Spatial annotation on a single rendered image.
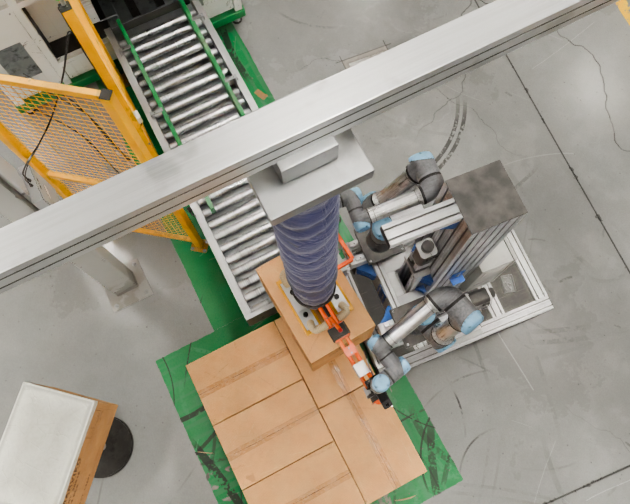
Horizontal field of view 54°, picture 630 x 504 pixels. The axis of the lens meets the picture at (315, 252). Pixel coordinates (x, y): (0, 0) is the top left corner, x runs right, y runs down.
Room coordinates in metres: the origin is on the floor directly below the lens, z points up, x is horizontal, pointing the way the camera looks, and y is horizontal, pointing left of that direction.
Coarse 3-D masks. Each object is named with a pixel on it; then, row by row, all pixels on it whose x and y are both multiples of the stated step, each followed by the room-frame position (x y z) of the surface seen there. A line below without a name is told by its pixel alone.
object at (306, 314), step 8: (280, 280) 0.81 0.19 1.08; (280, 288) 0.77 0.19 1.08; (288, 288) 0.76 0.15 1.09; (288, 296) 0.72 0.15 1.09; (288, 304) 0.68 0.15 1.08; (296, 312) 0.63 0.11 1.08; (304, 312) 0.63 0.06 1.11; (312, 312) 0.63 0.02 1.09; (304, 320) 0.59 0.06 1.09; (304, 328) 0.55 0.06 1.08
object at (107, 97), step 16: (0, 80) 1.43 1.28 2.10; (16, 80) 1.43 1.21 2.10; (32, 80) 1.43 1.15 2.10; (80, 96) 1.37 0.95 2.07; (96, 96) 1.35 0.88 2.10; (112, 96) 1.35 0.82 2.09; (16, 112) 1.48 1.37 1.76; (48, 112) 1.44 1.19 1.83; (112, 112) 1.33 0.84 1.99; (0, 128) 1.50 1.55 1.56; (48, 128) 1.45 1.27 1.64; (112, 128) 1.38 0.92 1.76; (128, 128) 1.33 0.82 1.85; (16, 144) 1.50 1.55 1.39; (128, 144) 1.34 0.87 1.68; (144, 144) 1.37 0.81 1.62; (32, 160) 1.50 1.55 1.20; (48, 160) 1.49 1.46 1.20; (64, 160) 1.47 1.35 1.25; (80, 160) 1.45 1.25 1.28; (112, 160) 1.41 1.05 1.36; (128, 160) 1.39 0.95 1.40; (144, 160) 1.33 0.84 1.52; (48, 176) 1.49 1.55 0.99; (64, 176) 1.48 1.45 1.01; (80, 176) 1.48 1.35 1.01; (112, 176) 1.42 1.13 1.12; (64, 192) 1.49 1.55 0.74; (176, 224) 1.38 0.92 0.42; (192, 224) 1.37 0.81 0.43; (192, 240) 1.33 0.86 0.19
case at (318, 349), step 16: (272, 272) 0.86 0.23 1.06; (272, 288) 0.77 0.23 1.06; (352, 288) 0.76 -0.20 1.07; (352, 304) 0.67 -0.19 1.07; (288, 320) 0.59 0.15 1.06; (320, 320) 0.59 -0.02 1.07; (352, 320) 0.59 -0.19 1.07; (368, 320) 0.58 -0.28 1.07; (304, 336) 0.51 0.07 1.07; (320, 336) 0.50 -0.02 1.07; (352, 336) 0.50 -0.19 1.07; (368, 336) 0.54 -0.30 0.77; (304, 352) 0.42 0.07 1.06; (320, 352) 0.42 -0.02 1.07; (336, 352) 0.44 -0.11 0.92
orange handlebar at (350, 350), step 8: (344, 248) 0.94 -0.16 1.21; (352, 256) 0.90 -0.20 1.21; (344, 264) 0.86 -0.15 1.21; (328, 304) 0.65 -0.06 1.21; (320, 312) 0.61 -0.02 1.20; (328, 320) 0.56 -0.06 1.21; (336, 320) 0.56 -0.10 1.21; (352, 344) 0.44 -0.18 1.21; (344, 352) 0.40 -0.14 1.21; (352, 352) 0.40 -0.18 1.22; (352, 360) 0.36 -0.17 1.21; (360, 360) 0.36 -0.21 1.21; (368, 376) 0.28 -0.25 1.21
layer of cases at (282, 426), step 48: (288, 336) 0.59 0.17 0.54; (240, 384) 0.31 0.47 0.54; (288, 384) 0.30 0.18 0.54; (336, 384) 0.29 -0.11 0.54; (240, 432) 0.03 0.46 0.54; (288, 432) 0.02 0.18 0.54; (336, 432) 0.02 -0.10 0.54; (384, 432) 0.01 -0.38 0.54; (240, 480) -0.23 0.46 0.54; (288, 480) -0.24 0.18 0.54; (336, 480) -0.25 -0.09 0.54; (384, 480) -0.25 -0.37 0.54
